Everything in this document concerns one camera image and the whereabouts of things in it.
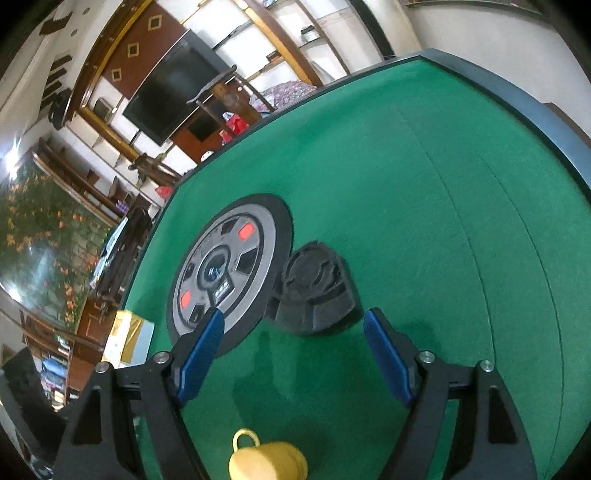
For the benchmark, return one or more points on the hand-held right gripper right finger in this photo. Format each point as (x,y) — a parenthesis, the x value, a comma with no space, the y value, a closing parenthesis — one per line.
(385,355)

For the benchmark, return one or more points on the orange flower painting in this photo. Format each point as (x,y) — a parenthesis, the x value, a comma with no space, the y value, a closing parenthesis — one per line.
(37,240)

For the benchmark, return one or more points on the grey toy car wheel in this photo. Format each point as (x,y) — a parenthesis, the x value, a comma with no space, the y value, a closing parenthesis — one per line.
(221,263)

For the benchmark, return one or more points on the dark wooden bench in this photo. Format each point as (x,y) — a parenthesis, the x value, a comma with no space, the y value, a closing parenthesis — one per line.
(124,249)

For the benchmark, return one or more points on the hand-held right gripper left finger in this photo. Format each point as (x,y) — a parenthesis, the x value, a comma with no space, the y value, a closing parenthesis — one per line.
(203,355)

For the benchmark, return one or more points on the floral cloth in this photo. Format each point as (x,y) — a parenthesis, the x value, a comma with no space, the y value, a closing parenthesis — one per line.
(284,92)

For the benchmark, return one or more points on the black round ribbed lid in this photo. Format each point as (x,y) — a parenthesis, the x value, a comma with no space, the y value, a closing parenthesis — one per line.
(314,286)

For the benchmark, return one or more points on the pale yellow mug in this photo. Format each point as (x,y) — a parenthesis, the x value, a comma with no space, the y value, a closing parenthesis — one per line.
(270,459)

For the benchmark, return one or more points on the dark wall ornament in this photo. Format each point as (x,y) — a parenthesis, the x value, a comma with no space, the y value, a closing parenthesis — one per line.
(57,87)

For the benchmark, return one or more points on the black television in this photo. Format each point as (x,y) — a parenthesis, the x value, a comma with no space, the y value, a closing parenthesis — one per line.
(171,92)

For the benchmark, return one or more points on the red bag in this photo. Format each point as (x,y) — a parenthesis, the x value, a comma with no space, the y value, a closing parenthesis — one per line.
(235,123)

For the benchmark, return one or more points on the wooden chair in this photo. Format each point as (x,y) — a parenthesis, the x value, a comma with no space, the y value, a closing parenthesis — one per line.
(221,92)

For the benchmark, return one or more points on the yellow and white box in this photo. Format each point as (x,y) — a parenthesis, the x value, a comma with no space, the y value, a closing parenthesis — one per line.
(127,337)

